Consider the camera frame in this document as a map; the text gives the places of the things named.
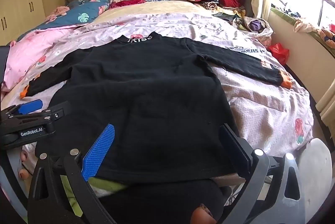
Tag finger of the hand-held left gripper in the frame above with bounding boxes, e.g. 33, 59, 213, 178
0, 99, 44, 120
25, 101, 72, 125

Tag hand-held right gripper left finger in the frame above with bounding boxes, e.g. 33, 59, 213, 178
27, 123, 117, 224

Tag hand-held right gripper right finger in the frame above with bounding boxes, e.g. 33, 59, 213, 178
217, 123, 307, 224

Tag black sweater with orange cuffs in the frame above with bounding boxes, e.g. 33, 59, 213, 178
20, 32, 291, 184

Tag white floral bag of clothes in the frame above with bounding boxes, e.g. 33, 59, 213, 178
232, 17, 274, 49

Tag dark patterned clothes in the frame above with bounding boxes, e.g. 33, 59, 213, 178
272, 0, 301, 17

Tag person's left hand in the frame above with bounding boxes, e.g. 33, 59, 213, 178
18, 149, 33, 181

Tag person's right hand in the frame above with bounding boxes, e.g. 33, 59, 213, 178
191, 203, 216, 224

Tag person's light green top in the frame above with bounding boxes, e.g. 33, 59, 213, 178
59, 174, 129, 216

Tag pink strawberry printed duvet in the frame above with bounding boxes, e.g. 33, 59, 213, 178
0, 12, 314, 188

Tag pink floral quilt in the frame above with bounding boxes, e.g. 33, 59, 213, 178
4, 26, 87, 91

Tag person's black pants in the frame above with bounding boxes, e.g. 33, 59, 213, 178
97, 178, 225, 224

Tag blue leaf-print pillow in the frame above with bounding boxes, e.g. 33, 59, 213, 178
17, 0, 110, 38

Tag red plastic bag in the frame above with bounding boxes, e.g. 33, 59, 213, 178
267, 43, 290, 66

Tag beige crumpled cloth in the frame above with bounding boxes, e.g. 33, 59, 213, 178
293, 17, 321, 33

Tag beige blanket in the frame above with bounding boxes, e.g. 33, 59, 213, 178
90, 0, 210, 28

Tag orange patterned blanket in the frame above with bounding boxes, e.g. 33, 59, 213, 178
318, 23, 335, 49

